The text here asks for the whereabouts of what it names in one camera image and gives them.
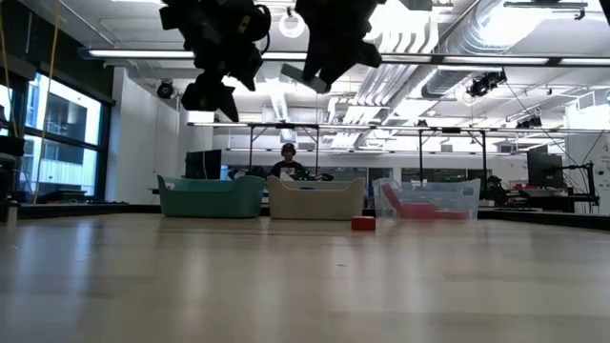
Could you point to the black bar with light strips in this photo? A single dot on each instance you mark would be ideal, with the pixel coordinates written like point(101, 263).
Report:
point(143, 54)

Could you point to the large window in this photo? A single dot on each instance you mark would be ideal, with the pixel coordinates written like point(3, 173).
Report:
point(62, 157)

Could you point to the black metal background frame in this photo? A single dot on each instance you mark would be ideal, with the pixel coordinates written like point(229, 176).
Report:
point(286, 126)
point(450, 129)

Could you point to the black desk with equipment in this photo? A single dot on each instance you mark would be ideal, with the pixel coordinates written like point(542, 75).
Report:
point(548, 200)

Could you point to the silver ventilation duct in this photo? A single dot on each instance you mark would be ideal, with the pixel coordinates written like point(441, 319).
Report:
point(472, 33)

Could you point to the pale plastic bin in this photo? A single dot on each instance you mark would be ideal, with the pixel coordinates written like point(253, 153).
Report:
point(314, 202)

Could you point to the black monitor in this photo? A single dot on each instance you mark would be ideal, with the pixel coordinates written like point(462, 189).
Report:
point(202, 164)
point(545, 171)

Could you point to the green plastic bin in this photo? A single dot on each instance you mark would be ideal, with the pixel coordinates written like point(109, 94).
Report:
point(209, 200)

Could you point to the black aluminium rig frame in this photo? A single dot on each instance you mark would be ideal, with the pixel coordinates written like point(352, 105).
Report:
point(71, 208)

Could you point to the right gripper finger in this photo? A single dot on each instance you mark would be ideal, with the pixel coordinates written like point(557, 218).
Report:
point(352, 59)
point(317, 59)

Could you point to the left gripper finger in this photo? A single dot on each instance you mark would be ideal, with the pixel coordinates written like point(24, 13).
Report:
point(229, 105)
point(202, 97)

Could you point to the clear plastic bin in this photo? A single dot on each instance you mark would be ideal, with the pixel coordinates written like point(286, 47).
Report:
point(453, 195)

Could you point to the black ceiling spotlight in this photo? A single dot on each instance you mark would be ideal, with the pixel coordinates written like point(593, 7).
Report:
point(481, 86)
point(529, 122)
point(165, 89)

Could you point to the person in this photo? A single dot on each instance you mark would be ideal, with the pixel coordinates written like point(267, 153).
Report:
point(288, 167)

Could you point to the white ceiling pipes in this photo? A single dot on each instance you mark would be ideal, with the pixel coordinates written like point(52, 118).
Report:
point(395, 81)

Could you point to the black background robot arm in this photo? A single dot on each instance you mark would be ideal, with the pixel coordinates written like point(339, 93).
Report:
point(494, 183)

